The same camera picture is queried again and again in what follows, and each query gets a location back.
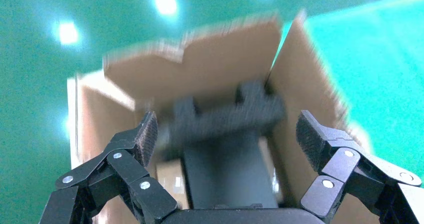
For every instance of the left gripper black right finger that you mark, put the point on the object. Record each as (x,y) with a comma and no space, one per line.
(341,163)

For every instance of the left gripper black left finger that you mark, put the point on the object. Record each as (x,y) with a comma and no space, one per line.
(126,169)

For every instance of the small taped cardboard box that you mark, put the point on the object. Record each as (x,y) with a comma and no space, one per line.
(170,182)

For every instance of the large open cardboard carton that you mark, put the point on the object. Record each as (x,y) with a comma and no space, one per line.
(225,57)

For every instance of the green cloth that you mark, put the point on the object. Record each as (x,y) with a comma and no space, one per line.
(381,66)

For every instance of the black foam insert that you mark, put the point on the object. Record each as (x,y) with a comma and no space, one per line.
(228,120)

